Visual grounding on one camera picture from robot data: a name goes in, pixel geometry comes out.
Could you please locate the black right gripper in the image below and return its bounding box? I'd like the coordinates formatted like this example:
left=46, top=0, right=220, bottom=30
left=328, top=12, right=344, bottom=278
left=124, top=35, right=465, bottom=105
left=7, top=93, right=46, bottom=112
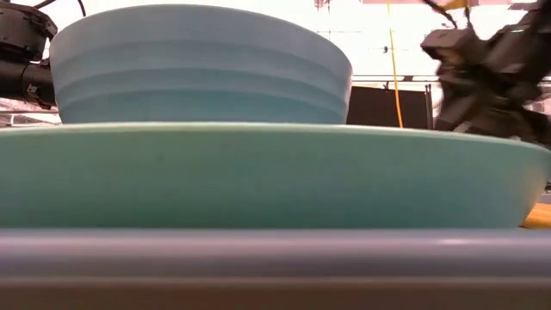
left=434, top=59, right=551, bottom=146

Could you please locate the teal plastic plate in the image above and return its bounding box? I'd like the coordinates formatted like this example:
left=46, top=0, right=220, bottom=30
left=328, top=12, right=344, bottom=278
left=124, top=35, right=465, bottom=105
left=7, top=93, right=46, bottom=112
left=0, top=121, right=551, bottom=229

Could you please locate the blue plastic bowl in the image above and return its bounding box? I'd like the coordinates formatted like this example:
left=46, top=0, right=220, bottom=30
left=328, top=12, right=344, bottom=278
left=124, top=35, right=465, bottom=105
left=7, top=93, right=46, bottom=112
left=48, top=3, right=354, bottom=126

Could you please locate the blue plastic tray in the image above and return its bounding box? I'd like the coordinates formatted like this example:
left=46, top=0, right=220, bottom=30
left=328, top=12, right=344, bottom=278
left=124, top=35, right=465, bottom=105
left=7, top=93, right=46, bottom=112
left=0, top=226, right=551, bottom=310

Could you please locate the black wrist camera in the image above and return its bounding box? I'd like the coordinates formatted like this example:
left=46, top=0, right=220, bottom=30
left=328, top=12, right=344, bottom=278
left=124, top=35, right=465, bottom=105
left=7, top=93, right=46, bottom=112
left=420, top=26, right=488, bottom=62

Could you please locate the yellow power cable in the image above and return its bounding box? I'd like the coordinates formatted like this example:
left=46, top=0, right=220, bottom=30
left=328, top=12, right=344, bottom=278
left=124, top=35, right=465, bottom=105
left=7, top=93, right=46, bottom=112
left=386, top=0, right=405, bottom=129

